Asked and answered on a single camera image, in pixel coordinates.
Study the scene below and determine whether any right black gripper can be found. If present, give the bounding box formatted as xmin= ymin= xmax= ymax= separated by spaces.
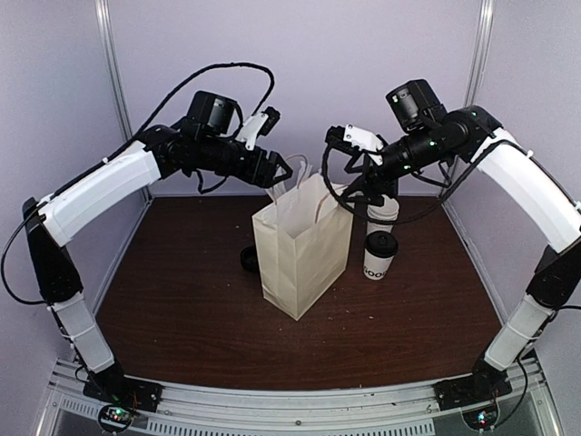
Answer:
xmin=341 ymin=123 xmax=451 ymax=205

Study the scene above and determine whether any left aluminium frame post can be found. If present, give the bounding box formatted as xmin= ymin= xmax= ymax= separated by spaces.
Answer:
xmin=94 ymin=0 xmax=153 ymax=201

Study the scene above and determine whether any single black cup lid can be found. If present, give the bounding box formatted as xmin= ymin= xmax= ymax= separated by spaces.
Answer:
xmin=365 ymin=231 xmax=399 ymax=259

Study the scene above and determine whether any aluminium frame post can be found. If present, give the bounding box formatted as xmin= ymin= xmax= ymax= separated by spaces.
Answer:
xmin=438 ymin=0 xmax=496 ymax=201
xmin=94 ymin=0 xmax=153 ymax=201

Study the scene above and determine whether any stack of black cup lids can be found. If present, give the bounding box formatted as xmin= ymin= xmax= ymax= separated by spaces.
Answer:
xmin=240 ymin=245 xmax=260 ymax=273

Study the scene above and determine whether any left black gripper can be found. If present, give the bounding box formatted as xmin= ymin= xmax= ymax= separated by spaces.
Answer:
xmin=197 ymin=134 xmax=294 ymax=188

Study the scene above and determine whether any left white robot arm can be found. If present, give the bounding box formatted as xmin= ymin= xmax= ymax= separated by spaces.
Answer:
xmin=25 ymin=91 xmax=292 ymax=403

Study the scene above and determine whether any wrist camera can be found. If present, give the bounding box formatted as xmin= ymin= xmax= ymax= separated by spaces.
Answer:
xmin=325 ymin=124 xmax=385 ymax=166
xmin=236 ymin=106 xmax=281 ymax=151

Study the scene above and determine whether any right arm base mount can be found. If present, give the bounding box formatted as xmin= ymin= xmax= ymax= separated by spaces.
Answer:
xmin=432 ymin=375 xmax=513 ymax=432

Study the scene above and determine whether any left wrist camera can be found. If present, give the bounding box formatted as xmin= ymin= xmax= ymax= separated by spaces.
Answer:
xmin=236 ymin=106 xmax=281 ymax=151

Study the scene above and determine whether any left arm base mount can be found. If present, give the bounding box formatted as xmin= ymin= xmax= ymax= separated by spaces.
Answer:
xmin=83 ymin=378 xmax=162 ymax=433

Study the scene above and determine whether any right aluminium frame post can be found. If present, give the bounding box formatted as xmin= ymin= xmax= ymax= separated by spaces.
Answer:
xmin=438 ymin=0 xmax=496 ymax=201

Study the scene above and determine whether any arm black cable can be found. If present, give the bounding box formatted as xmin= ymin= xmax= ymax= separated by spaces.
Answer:
xmin=321 ymin=135 xmax=505 ymax=224
xmin=0 ymin=62 xmax=276 ymax=305

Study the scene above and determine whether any brown paper bag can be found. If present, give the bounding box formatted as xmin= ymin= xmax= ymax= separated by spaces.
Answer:
xmin=251 ymin=154 xmax=353 ymax=321

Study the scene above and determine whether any single white paper cup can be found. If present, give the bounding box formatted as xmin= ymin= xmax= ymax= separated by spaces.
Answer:
xmin=363 ymin=251 xmax=395 ymax=281

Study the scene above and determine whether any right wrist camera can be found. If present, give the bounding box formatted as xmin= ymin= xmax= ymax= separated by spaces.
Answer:
xmin=325 ymin=124 xmax=385 ymax=166

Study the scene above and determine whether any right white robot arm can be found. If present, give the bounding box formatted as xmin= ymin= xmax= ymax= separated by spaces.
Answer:
xmin=334 ymin=79 xmax=580 ymax=401

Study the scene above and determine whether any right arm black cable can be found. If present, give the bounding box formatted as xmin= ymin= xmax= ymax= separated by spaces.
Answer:
xmin=321 ymin=135 xmax=505 ymax=224

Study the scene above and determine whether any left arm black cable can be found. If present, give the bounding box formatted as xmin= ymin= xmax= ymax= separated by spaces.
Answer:
xmin=0 ymin=62 xmax=276 ymax=305

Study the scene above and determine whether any aluminium front rail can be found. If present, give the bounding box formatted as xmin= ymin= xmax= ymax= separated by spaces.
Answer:
xmin=32 ymin=370 xmax=564 ymax=435

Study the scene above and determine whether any bundle of wrapped white straws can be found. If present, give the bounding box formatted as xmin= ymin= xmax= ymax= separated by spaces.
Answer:
xmin=265 ymin=183 xmax=289 ymax=204

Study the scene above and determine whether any stack of white paper cups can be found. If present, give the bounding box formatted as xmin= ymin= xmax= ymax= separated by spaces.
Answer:
xmin=366 ymin=195 xmax=399 ymax=234

